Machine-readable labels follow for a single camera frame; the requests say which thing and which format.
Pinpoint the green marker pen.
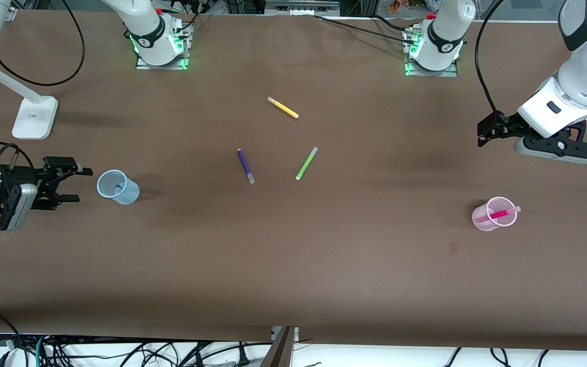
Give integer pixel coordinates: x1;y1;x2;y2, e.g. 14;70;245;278
295;147;319;181

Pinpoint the yellow marker pen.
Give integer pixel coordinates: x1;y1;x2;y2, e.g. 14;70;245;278
267;96;300;119

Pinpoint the brown table support beam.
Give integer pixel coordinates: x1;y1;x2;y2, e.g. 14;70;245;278
260;326;299;367

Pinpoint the grey metal box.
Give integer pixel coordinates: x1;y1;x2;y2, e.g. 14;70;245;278
265;0;340;16

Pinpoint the white desk lamp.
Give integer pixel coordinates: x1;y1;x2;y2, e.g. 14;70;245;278
0;64;59;140

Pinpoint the translucent blue plastic cup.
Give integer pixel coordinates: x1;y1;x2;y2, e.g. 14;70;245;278
96;170;140;205

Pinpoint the purple marker pen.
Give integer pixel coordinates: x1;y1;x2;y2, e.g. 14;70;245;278
237;148;256;185

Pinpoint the pink marker pen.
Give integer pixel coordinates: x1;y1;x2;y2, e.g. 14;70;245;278
476;206;522;224

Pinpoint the brown paper table cover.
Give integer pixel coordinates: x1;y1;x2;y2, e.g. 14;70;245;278
0;10;587;352

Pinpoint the black cable across table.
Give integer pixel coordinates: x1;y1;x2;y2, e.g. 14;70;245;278
314;14;421;44

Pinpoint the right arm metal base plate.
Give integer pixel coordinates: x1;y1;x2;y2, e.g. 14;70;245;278
136;20;191;70

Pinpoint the translucent pink plastic cup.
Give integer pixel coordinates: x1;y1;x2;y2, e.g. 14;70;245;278
472;196;519;232

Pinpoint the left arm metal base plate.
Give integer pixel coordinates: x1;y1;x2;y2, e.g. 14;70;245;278
404;25;459;77

